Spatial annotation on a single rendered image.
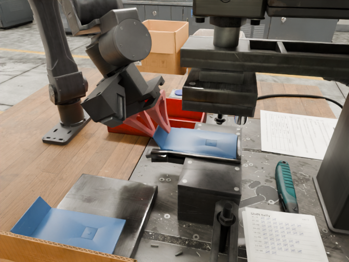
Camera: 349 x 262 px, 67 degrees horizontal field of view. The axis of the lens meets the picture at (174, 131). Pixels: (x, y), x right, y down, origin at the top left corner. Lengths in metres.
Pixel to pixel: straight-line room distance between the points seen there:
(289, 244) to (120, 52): 0.35
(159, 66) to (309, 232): 2.52
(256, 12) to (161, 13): 4.83
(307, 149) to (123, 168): 0.44
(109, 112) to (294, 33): 4.69
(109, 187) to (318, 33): 4.73
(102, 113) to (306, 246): 0.34
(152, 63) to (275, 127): 2.19
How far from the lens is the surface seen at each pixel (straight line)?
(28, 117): 0.89
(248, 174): 0.60
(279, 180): 0.57
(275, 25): 4.94
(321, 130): 0.82
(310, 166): 0.67
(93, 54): 0.46
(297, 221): 0.47
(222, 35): 0.40
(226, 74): 0.38
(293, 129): 0.79
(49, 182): 0.61
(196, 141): 0.51
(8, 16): 7.36
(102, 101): 0.39
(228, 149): 0.50
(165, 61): 2.79
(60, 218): 0.50
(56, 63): 0.69
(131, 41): 0.39
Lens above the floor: 1.28
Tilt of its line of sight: 32 degrees down
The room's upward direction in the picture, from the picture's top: straight up
